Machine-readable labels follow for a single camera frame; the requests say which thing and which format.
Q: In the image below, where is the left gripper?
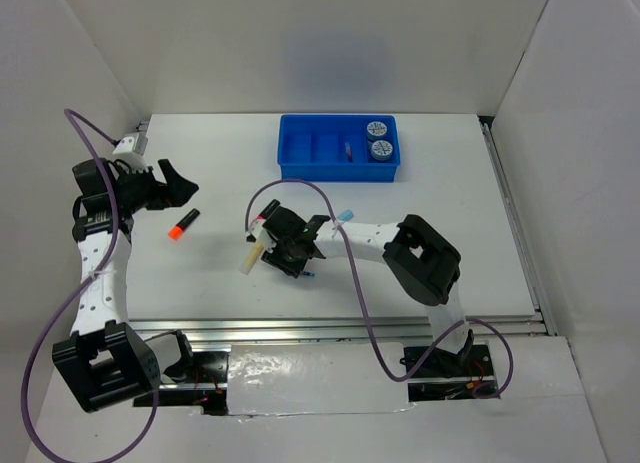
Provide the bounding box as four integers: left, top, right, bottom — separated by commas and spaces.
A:
113, 159, 198, 215

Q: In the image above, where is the orange highlighter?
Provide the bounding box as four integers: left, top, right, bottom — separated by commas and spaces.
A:
168, 208, 200, 241

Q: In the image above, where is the red gel pen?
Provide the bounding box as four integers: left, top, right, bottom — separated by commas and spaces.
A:
344, 142, 353, 163

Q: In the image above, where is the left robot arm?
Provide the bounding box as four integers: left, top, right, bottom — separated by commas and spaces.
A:
52, 158, 198, 413

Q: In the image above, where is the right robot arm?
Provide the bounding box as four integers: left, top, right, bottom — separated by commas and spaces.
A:
249, 200, 474, 377

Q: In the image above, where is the yellow highlighter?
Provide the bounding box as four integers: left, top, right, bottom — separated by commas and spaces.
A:
240, 241, 264, 275

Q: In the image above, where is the light blue highlighter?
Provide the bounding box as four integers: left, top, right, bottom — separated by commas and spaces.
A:
337, 210, 354, 222

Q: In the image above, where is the blue plastic divided bin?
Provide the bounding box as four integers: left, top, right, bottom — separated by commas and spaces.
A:
277, 114, 401, 183

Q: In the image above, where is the white foil sheet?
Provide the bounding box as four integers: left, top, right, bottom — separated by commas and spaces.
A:
227, 342, 410, 416

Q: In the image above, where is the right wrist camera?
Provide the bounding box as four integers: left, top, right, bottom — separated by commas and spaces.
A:
245, 199, 280, 252

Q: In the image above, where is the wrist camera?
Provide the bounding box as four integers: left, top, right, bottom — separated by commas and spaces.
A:
245, 199, 280, 252
112, 132, 148, 172

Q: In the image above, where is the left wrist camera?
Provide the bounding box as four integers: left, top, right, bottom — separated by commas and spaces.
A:
112, 132, 148, 172

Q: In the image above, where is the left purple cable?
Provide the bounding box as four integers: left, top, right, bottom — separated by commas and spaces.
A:
20, 108, 161, 463

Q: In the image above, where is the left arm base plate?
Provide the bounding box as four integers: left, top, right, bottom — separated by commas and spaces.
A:
158, 350, 229, 416

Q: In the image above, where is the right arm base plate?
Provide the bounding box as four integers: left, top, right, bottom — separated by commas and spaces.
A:
407, 343, 499, 403

